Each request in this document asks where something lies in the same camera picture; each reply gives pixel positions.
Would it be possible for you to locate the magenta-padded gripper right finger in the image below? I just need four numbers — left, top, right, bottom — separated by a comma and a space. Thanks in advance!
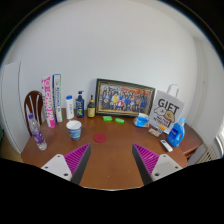
131, 143, 184, 186

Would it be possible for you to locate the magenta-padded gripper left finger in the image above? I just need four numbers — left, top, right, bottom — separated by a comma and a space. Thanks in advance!
40, 143, 92, 186

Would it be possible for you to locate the white remote control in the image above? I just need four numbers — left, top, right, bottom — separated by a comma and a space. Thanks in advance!
160, 139, 174, 153

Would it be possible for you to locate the dark blue pump bottle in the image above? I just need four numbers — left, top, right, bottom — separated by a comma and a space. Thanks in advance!
75, 90, 86, 119

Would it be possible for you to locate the framed group photo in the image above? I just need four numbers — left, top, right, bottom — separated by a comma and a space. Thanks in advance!
94, 78, 156, 118

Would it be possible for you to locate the white blue-capped lotion bottle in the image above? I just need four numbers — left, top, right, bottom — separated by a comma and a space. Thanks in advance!
65, 95, 75, 121

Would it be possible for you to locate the white paper gift bag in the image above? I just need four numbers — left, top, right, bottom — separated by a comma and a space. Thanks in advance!
148, 83, 185, 135

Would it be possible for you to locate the white door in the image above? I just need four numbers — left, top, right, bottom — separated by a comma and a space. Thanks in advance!
0, 60, 32, 154

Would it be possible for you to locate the flat round red coaster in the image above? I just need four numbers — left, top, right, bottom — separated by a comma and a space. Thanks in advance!
93, 133, 108, 144

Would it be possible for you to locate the clear purple-capped water bottle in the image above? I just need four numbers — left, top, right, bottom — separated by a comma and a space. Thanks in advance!
27, 113, 48, 151

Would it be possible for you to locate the dark yellow-labelled pump bottle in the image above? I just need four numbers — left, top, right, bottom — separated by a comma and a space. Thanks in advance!
87, 94, 97, 119

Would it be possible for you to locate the blue detergent bottle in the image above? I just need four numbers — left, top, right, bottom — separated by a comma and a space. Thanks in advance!
166, 116, 187, 148

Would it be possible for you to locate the white radiator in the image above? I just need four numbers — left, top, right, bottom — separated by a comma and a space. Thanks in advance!
199, 145, 219, 164

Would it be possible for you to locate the blue patterned mug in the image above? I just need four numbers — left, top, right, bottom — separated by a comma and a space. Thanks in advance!
65, 119, 83, 142

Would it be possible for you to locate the brown wooden chair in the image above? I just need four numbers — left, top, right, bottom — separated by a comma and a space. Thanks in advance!
23, 90, 47, 137

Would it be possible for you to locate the small snack packet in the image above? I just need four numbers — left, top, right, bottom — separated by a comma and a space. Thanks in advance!
148, 125, 167, 138

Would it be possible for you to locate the pink shuttlecock tube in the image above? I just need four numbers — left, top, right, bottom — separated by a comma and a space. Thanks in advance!
41, 75, 57, 129

